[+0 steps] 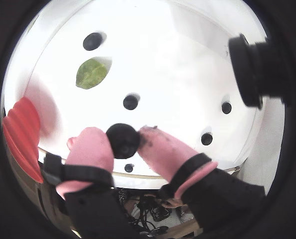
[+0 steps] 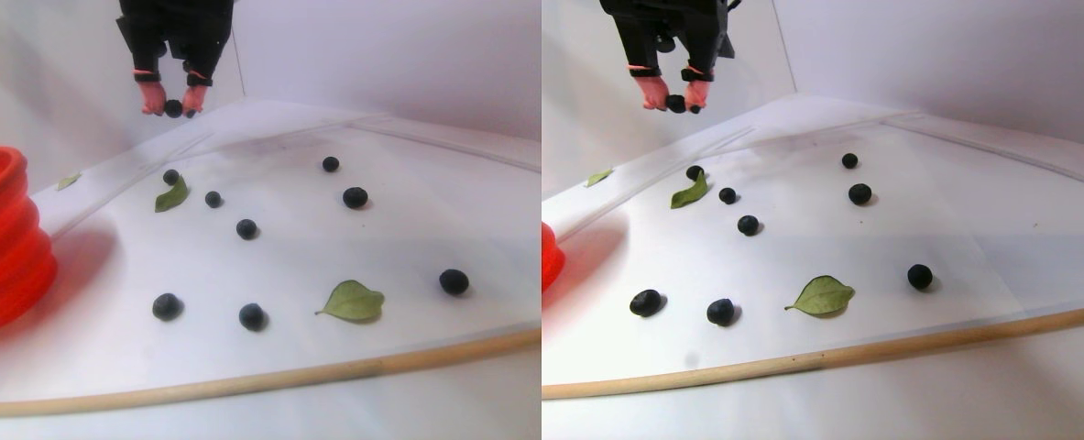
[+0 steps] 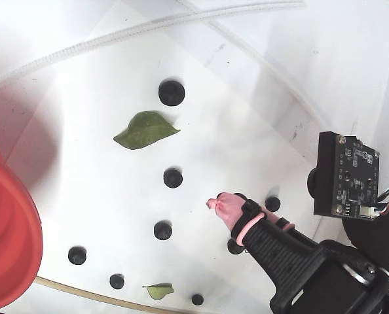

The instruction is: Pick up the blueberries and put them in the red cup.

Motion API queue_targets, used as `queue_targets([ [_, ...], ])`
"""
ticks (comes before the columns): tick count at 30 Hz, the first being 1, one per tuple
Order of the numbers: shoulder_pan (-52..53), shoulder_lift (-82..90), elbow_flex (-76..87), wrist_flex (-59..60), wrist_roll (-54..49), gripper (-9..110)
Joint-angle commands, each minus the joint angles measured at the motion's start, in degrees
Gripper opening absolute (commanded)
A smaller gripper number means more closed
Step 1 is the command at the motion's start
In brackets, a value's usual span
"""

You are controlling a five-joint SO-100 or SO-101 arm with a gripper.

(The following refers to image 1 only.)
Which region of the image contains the pink-tipped gripper finger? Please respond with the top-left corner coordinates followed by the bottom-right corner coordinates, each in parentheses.
top-left (138, 125), bottom-right (268, 231)
top-left (42, 126), bottom-right (140, 239)

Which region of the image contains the large dark blueberry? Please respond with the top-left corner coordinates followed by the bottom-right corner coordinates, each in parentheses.
top-left (82, 31), bottom-right (104, 52)

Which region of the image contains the red collapsible silicone cup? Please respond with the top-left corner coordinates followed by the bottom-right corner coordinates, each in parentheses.
top-left (2, 96), bottom-right (44, 184)

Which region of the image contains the green leaf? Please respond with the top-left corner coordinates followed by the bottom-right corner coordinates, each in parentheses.
top-left (75, 57), bottom-right (109, 90)

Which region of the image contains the black camera mount knob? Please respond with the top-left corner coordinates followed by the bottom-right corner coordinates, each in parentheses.
top-left (228, 33), bottom-right (288, 109)

